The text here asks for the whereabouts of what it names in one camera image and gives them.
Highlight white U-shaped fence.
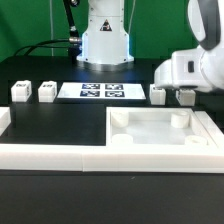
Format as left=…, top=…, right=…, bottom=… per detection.
left=0, top=111, right=224, bottom=173

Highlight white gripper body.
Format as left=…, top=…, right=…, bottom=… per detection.
left=154, top=47, right=224, bottom=92

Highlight white marker sheet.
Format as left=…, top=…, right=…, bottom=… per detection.
left=58, top=82, right=146, bottom=100

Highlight black cables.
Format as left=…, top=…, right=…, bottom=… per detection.
left=13, top=37, right=83, bottom=57

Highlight white square tabletop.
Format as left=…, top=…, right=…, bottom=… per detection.
left=105, top=106, right=218, bottom=148

